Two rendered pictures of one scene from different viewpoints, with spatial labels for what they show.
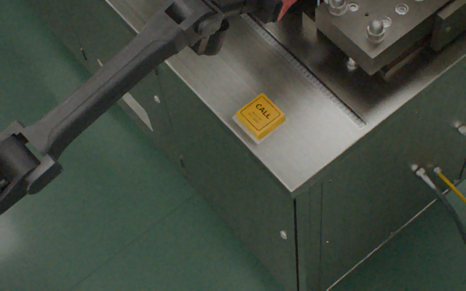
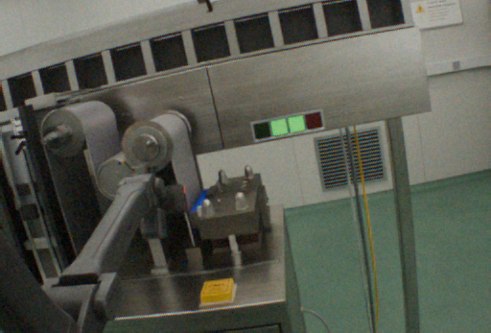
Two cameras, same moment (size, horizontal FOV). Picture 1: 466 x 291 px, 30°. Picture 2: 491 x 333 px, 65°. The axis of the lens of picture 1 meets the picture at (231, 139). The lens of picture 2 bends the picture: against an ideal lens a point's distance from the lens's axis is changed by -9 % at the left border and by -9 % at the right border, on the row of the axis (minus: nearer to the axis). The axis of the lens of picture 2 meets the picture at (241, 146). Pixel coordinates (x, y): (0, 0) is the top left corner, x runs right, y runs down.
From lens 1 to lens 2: 1.16 m
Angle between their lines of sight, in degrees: 63
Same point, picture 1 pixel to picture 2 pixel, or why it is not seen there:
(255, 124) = (221, 291)
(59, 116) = (91, 249)
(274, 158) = (252, 298)
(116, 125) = not seen: outside the picture
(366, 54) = (248, 213)
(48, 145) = (98, 266)
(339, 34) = (222, 221)
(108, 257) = not seen: outside the picture
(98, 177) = not seen: outside the picture
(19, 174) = (86, 294)
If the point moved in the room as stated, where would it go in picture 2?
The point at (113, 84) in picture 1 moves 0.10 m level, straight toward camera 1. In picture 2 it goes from (122, 218) to (170, 217)
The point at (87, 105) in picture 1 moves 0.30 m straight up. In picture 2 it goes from (111, 234) to (62, 44)
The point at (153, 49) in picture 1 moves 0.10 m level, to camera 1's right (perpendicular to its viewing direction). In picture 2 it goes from (134, 196) to (172, 178)
